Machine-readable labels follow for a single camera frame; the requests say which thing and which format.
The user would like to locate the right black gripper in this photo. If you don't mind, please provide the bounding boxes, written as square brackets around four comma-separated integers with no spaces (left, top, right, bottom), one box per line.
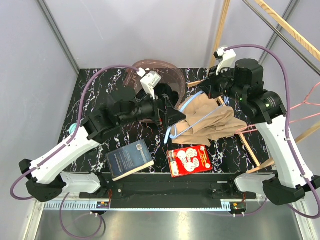
[198,63,247,103]

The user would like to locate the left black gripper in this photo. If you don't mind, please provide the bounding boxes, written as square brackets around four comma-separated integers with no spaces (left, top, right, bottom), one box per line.
[118,86,186,128]

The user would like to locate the blue hanger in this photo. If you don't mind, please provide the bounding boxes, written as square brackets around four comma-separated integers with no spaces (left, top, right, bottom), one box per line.
[164,91,230,145]

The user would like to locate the beige t shirt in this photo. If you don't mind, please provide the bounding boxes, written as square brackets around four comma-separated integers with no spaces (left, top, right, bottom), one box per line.
[171,96,248,147]

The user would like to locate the pink wire hanger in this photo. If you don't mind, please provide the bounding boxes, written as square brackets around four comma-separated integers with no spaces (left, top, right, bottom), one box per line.
[234,82,320,135]

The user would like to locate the black t shirt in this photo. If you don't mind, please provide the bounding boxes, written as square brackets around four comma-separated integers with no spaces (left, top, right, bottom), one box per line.
[132,83,179,109]

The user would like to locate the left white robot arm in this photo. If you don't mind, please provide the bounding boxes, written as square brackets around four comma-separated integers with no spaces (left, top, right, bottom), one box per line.
[19,88,186,202]

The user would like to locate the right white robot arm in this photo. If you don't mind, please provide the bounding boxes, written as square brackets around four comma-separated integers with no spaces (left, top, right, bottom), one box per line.
[199,58,320,206]

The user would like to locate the red printed package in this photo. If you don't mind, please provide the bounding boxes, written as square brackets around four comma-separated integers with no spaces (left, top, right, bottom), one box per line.
[166,145,213,178]

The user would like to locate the dark blue book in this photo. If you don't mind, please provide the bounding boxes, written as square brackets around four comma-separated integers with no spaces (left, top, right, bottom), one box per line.
[106,139,155,182]

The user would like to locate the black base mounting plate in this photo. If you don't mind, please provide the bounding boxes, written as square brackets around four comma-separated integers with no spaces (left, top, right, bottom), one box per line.
[79,173,257,211]

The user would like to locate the teal headphones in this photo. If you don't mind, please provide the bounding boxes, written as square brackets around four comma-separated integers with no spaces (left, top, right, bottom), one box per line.
[68,123,77,135]

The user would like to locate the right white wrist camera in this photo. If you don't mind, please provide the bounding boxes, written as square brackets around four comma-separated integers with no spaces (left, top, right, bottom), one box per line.
[214,47,236,75]

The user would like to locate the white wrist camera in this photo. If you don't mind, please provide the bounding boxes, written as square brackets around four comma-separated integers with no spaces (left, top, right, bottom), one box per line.
[140,71,162,100]
[214,47,236,75]

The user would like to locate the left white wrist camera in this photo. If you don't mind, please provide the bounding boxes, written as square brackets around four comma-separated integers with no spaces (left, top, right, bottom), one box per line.
[140,71,162,100]

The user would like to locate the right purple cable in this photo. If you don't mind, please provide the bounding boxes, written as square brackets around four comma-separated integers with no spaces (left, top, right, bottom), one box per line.
[207,44,320,220]

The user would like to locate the wooden clothes rack frame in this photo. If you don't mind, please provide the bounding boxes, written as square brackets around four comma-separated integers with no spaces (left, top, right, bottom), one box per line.
[186,0,320,175]

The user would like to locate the metal hanging rail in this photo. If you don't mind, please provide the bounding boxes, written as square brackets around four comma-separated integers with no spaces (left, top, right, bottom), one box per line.
[243,0,320,76]

